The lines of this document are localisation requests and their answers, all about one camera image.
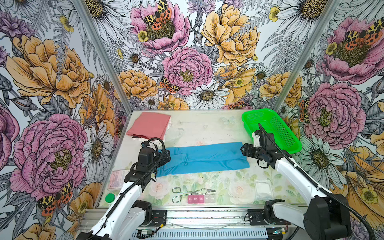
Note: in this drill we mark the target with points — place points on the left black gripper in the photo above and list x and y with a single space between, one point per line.
166 158

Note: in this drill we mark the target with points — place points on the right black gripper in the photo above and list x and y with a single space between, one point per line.
247 150

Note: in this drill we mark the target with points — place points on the green plastic basket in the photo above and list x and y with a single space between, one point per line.
273 124

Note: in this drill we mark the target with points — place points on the blue t-shirt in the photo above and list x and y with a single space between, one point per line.
201 159

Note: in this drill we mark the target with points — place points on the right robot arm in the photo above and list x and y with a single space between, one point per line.
327 216

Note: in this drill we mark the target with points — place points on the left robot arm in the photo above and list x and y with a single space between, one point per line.
127 212

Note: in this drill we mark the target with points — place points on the folded pink t-shirt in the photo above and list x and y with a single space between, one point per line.
152 117

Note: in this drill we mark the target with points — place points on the red white small box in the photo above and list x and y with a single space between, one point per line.
117 179

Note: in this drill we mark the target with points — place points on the white gauze packet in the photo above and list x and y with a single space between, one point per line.
263 190

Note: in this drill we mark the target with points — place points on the metal tongs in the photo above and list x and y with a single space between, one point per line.
180 193

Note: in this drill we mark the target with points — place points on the green lid white jar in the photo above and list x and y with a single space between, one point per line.
110 198

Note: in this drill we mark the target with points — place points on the pink pill organizer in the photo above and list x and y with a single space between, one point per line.
201 199

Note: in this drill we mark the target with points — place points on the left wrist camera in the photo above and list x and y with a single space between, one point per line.
145 144

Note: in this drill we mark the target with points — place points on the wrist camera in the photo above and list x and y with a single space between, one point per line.
145 144
256 138

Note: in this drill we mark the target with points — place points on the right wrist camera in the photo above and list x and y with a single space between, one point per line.
256 138

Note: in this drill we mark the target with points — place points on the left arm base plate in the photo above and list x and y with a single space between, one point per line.
155 218

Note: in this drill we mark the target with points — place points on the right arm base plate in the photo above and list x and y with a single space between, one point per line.
255 217

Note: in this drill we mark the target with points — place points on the aluminium front rail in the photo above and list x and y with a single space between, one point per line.
209 216

